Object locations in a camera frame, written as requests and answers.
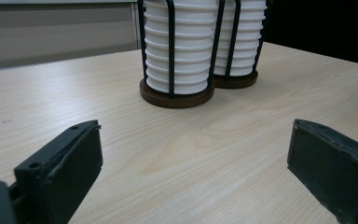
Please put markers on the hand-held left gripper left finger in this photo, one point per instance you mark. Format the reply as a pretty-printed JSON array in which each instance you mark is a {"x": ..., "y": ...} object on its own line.
[{"x": 62, "y": 168}]

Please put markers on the tall stack of white cups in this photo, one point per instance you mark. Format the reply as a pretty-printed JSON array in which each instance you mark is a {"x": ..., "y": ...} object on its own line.
[{"x": 245, "y": 46}]

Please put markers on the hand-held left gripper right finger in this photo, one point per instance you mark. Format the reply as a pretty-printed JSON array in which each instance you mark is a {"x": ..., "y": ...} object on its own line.
[{"x": 332, "y": 165}]

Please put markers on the short stack of white cups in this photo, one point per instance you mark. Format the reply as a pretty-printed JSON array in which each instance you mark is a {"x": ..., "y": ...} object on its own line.
[{"x": 192, "y": 56}]

